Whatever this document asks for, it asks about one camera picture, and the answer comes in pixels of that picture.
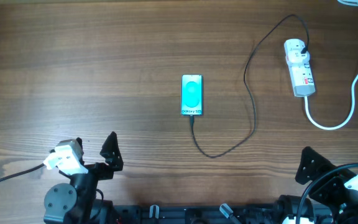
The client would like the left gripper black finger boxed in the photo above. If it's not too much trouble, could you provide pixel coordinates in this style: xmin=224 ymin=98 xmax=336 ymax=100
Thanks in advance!
xmin=76 ymin=138 xmax=85 ymax=165
xmin=99 ymin=131 xmax=124 ymax=172

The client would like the black charging cable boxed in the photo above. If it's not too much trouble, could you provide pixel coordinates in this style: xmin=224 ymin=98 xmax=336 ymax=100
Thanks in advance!
xmin=188 ymin=14 xmax=310 ymax=159

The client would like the blue Galaxy S25 smartphone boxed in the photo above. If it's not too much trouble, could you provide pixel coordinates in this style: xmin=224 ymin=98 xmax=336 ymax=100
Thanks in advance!
xmin=181 ymin=74 xmax=203 ymax=116

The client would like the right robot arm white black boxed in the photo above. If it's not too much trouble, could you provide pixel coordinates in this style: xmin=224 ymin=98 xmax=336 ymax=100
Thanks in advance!
xmin=273 ymin=146 xmax=358 ymax=223

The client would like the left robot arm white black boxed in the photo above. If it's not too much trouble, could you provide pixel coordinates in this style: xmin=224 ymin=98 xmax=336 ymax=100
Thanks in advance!
xmin=44 ymin=132 xmax=124 ymax=223

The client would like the white power strip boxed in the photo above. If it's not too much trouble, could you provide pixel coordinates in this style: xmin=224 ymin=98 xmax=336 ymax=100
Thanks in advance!
xmin=284 ymin=39 xmax=316 ymax=98

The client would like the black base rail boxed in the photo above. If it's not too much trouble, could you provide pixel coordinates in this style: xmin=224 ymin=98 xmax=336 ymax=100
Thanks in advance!
xmin=110 ymin=203 xmax=332 ymax=224

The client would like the white power strip cord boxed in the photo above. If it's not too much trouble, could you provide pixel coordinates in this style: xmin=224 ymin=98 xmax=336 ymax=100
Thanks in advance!
xmin=304 ymin=0 xmax=358 ymax=131

